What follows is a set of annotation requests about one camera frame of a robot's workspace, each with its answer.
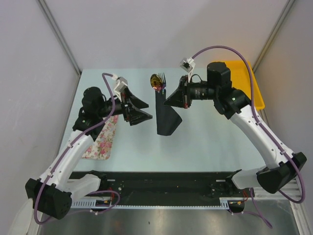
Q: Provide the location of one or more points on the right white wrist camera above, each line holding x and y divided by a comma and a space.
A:
187, 64

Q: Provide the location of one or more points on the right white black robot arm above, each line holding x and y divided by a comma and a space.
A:
282, 164

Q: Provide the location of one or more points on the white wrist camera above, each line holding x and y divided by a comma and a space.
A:
120, 85
187, 64

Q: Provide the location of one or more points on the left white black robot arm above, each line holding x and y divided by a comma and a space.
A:
51, 193

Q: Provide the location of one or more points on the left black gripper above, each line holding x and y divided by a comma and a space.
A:
135, 116

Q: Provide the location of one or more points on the white slotted cable duct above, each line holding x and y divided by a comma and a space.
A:
84, 204

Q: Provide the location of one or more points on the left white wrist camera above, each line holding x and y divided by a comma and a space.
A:
120, 85

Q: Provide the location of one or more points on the iridescent rainbow fork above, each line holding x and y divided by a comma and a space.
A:
163, 82

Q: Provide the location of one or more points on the yellow plastic bin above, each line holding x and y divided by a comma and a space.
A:
241, 80

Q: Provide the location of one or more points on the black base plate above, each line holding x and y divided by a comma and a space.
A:
171, 189

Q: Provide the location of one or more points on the floral pattern tray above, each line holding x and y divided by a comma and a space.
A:
101, 149

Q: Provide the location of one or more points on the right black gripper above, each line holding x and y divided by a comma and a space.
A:
181, 98

